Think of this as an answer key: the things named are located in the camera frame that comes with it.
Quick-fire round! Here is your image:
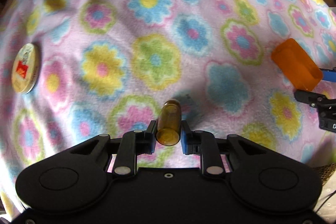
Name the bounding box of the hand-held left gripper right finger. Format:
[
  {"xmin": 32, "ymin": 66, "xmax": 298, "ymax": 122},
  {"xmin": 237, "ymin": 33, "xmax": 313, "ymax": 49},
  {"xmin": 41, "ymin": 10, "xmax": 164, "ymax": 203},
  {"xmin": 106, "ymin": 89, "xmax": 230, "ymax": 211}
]
[{"xmin": 181, "ymin": 121, "xmax": 267, "ymax": 176}]

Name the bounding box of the amber bottle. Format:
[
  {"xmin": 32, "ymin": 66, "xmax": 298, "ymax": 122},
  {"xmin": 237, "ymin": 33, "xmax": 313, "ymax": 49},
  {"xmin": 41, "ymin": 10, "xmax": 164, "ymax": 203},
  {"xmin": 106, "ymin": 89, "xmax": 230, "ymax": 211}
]
[{"xmin": 155, "ymin": 99, "xmax": 182, "ymax": 146}]

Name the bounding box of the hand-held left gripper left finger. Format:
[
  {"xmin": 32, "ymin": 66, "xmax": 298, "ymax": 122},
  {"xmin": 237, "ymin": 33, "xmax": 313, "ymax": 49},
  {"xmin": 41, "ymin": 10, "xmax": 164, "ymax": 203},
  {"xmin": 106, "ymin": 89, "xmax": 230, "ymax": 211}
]
[{"xmin": 70, "ymin": 120, "xmax": 157, "ymax": 177}]

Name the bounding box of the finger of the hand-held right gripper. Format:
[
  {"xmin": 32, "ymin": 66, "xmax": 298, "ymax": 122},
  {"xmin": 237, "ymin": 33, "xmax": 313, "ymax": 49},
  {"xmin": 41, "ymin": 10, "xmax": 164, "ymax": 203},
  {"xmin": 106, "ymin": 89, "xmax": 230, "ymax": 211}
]
[
  {"xmin": 293, "ymin": 90, "xmax": 336, "ymax": 109},
  {"xmin": 318, "ymin": 68, "xmax": 336, "ymax": 83}
]

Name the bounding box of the orange translucent box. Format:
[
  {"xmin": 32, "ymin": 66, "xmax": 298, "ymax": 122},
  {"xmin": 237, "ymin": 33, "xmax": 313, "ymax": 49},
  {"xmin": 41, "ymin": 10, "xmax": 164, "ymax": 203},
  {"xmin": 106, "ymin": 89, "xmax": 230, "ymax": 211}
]
[{"xmin": 271, "ymin": 39, "xmax": 323, "ymax": 91}]

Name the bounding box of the pink floral fleece blanket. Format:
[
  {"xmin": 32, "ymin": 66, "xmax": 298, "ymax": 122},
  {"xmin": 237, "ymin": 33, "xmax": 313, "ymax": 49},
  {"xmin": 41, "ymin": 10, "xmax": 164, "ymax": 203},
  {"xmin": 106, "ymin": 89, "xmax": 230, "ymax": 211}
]
[{"xmin": 0, "ymin": 0, "xmax": 336, "ymax": 224}]

